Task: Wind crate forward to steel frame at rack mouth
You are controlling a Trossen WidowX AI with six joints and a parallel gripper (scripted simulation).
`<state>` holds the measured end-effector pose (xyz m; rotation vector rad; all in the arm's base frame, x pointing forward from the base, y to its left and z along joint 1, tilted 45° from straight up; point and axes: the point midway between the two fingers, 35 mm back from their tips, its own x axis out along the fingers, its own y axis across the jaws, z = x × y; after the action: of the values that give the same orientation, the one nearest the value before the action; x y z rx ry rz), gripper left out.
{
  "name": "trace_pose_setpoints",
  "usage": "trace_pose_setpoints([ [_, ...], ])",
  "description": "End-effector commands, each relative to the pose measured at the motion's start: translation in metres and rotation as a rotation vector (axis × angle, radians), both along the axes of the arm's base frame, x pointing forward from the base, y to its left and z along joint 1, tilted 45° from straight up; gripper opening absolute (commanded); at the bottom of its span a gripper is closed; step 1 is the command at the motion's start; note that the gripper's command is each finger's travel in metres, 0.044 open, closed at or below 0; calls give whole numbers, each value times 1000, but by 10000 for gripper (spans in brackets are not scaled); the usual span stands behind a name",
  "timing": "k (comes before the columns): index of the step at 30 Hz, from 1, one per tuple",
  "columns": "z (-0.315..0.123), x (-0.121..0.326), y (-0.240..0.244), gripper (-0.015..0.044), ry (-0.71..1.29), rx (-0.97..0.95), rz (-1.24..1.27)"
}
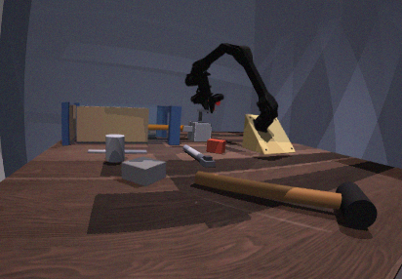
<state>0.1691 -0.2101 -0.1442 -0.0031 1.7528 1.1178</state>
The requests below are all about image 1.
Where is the grey cylinder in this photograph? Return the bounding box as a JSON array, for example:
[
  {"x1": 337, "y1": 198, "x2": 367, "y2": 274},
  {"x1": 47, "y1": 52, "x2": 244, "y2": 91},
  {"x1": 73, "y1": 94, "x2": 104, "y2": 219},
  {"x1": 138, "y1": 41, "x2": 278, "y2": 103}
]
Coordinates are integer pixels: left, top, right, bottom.
[{"x1": 105, "y1": 134, "x2": 125, "y2": 163}]

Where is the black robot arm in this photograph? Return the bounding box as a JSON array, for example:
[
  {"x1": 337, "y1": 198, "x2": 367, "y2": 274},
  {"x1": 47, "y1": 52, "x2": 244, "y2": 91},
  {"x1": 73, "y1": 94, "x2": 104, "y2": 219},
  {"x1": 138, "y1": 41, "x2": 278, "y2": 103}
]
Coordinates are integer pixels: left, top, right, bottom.
[{"x1": 185, "y1": 43, "x2": 278, "y2": 133}]

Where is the black rubber mallet with wooden handle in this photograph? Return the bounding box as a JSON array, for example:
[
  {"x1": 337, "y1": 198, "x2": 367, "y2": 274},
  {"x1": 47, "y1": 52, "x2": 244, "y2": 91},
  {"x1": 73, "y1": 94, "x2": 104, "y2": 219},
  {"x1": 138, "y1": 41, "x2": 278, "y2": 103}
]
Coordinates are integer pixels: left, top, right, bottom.
[{"x1": 194, "y1": 172, "x2": 377, "y2": 230}]

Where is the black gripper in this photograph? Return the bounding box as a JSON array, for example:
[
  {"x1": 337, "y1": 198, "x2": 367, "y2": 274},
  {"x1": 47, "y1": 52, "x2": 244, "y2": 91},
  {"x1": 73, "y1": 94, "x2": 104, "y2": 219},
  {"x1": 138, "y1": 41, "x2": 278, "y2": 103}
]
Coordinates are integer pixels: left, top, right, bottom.
[{"x1": 197, "y1": 84, "x2": 223, "y2": 113}]

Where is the grey metal rod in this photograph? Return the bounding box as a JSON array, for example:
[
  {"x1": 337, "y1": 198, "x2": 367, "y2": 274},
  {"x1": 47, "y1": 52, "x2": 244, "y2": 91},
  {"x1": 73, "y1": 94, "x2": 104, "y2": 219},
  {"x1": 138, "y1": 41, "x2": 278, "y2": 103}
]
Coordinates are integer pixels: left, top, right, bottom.
[{"x1": 183, "y1": 145, "x2": 216, "y2": 168}]

